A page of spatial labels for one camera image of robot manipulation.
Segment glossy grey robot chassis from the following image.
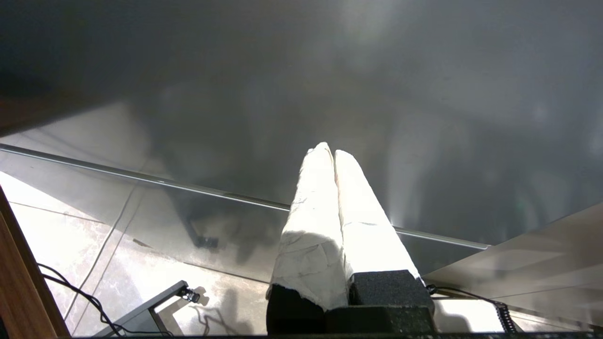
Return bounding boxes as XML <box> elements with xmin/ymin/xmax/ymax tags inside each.
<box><xmin>432</xmin><ymin>298</ymin><xmax>507</xmax><ymax>334</ymax></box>

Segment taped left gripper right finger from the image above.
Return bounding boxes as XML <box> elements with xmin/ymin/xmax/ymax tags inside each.
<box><xmin>334</xmin><ymin>150</ymin><xmax>435</xmax><ymax>311</ymax></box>

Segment grey metal frame leg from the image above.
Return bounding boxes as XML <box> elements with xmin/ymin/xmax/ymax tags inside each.
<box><xmin>92</xmin><ymin>280</ymin><xmax>202</xmax><ymax>338</ymax></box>

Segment thin black floor cable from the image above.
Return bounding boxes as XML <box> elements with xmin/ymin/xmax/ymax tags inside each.
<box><xmin>37</xmin><ymin>263</ymin><xmax>176</xmax><ymax>338</ymax></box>

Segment stainless steel appliance door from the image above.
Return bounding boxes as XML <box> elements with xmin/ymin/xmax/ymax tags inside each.
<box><xmin>0</xmin><ymin>0</ymin><xmax>603</xmax><ymax>283</ymax></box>

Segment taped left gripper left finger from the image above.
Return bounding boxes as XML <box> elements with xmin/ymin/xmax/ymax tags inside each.
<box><xmin>265</xmin><ymin>142</ymin><xmax>350</xmax><ymax>336</ymax></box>

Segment brown wooden board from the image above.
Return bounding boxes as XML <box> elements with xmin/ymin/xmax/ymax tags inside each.
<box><xmin>0</xmin><ymin>186</ymin><xmax>71</xmax><ymax>339</ymax></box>

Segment black coiled cable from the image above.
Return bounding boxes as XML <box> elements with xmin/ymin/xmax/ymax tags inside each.
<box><xmin>425</xmin><ymin>284</ymin><xmax>516</xmax><ymax>334</ymax></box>

